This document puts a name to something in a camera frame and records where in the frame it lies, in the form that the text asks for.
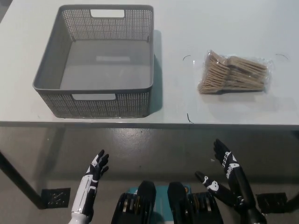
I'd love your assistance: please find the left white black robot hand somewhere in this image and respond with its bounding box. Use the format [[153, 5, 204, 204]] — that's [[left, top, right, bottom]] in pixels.
[[71, 149, 110, 214]]

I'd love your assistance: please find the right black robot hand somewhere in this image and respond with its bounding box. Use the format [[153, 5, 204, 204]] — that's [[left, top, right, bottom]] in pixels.
[[195, 139, 257, 210]]

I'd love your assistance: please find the bag of wooden forks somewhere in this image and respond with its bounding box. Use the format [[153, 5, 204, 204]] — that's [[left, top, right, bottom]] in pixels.
[[193, 49, 274, 95]]

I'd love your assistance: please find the black floor tape patch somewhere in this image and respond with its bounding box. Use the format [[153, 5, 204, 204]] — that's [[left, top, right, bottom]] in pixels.
[[256, 192, 288, 213], [41, 187, 71, 209]]

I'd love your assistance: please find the grey perforated plastic basket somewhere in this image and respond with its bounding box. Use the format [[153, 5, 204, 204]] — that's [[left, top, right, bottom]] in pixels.
[[32, 4, 155, 119]]

